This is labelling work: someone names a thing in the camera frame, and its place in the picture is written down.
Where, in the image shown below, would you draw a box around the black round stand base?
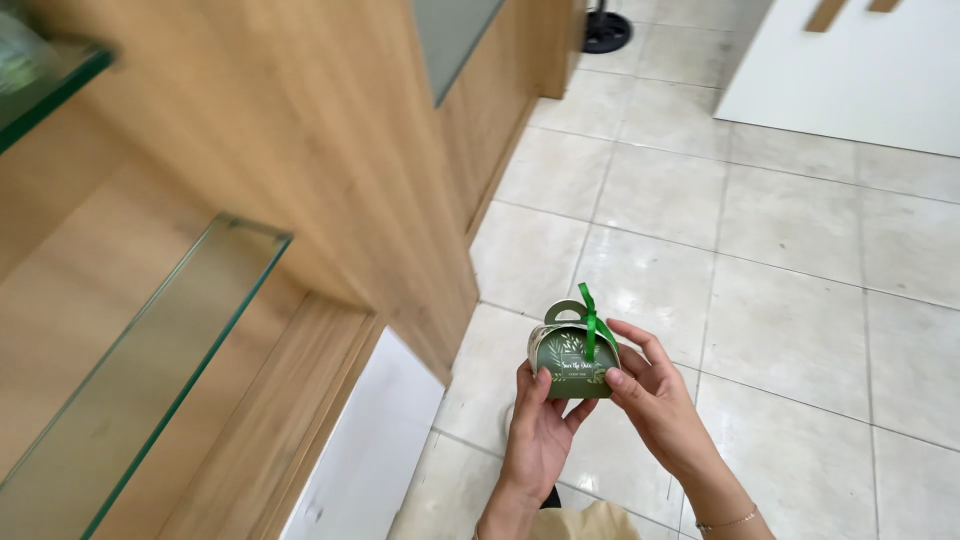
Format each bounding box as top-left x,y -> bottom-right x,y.
582,0 -> 634,55

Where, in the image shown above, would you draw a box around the green satin ribbon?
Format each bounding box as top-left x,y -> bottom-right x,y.
577,282 -> 621,364

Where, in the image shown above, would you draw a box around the person's left hand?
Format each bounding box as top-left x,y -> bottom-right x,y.
500,360 -> 600,505

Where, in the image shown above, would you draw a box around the glass shelf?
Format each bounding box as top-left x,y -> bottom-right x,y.
0,15 -> 115,155
0,213 -> 294,540

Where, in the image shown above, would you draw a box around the white board with wooden handles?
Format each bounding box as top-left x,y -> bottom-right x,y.
714,0 -> 960,159

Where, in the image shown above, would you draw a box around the person's right hand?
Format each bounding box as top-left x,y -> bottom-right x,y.
604,318 -> 723,483

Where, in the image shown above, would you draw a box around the wooden display cabinet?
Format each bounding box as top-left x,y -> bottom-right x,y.
0,0 -> 588,540

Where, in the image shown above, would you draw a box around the thin gold bracelet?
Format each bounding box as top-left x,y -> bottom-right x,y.
694,504 -> 759,534

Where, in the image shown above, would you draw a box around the green leaf print gift box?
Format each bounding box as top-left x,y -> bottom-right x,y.
527,299 -> 622,400

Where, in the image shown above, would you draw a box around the person's beige trousers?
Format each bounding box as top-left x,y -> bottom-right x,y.
525,501 -> 643,540

